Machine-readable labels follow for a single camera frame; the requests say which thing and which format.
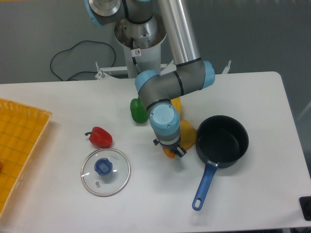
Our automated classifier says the black object at table edge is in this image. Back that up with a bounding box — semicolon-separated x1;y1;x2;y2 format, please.
299;196;311;221

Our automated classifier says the black cable on floor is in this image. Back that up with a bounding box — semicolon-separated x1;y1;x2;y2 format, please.
50;40;116;82

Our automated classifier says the black saucepan with blue handle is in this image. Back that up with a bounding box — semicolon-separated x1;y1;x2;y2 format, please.
192;115;249;211

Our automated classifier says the green toy bell pepper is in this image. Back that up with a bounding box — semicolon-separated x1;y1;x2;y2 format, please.
130;97;148;124

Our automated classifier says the yellow plastic basket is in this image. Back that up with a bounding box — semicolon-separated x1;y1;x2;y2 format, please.
0;99;52;214

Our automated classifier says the red toy bell pepper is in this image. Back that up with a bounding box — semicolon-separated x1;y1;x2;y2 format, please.
85;127;113;148

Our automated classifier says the glass lid with blue knob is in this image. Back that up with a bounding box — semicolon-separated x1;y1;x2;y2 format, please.
80;148;131;197

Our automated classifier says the yellow toy bell pepper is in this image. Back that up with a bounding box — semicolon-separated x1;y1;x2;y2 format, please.
171;97;182;115

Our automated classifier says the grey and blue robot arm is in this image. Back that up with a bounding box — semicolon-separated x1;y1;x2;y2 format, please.
85;0;215;157

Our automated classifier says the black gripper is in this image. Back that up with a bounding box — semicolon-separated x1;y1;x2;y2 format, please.
153;135;187;158

